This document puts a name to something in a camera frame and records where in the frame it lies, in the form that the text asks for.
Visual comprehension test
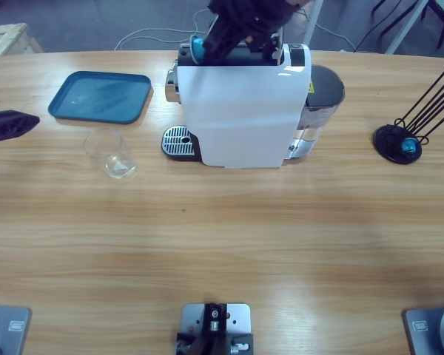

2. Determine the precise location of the black power cable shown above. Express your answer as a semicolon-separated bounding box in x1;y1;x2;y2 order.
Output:
354;0;406;53

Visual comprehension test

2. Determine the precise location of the black wire capsule holder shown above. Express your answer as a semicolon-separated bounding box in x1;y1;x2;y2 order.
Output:
372;61;444;166

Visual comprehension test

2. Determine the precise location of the white metal table frame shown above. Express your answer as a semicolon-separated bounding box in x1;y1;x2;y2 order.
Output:
386;0;430;55

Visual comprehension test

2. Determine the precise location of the clear drinking glass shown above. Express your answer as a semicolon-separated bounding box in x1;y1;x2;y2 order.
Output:
83;128;138;181

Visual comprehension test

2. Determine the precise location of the white capsule coffee machine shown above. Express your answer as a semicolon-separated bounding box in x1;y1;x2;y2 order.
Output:
161;31;346;170

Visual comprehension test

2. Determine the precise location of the wooden crate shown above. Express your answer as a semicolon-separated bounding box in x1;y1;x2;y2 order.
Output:
0;22;45;58

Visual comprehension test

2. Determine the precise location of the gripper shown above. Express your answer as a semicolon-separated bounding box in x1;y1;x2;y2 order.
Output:
201;0;315;63

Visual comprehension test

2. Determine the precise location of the white floor cable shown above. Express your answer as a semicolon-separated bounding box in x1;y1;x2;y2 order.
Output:
114;7;356;52

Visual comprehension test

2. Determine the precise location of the grey camera mount plate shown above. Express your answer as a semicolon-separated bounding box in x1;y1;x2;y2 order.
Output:
176;302;255;355

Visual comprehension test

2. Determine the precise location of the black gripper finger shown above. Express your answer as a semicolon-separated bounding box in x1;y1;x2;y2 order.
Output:
0;109;41;145

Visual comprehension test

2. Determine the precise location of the white metal frame post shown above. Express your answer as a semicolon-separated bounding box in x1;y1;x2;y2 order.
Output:
302;0;325;47

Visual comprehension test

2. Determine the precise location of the teal plastic tray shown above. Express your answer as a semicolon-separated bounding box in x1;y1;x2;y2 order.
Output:
47;70;155;126

